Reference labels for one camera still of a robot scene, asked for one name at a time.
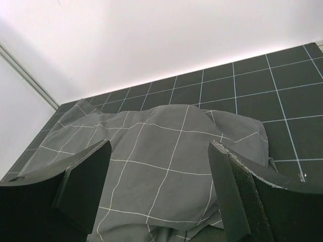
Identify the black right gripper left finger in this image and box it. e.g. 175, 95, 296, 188
1, 140, 112, 241

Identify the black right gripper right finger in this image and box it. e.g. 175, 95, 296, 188
208, 141, 322, 241

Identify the dark grey checked pillowcase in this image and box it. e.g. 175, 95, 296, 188
21, 99, 273, 241

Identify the black grid cutting mat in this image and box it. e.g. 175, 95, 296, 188
87, 43, 322, 185

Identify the left aluminium corner post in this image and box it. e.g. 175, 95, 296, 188
1, 43, 60, 110

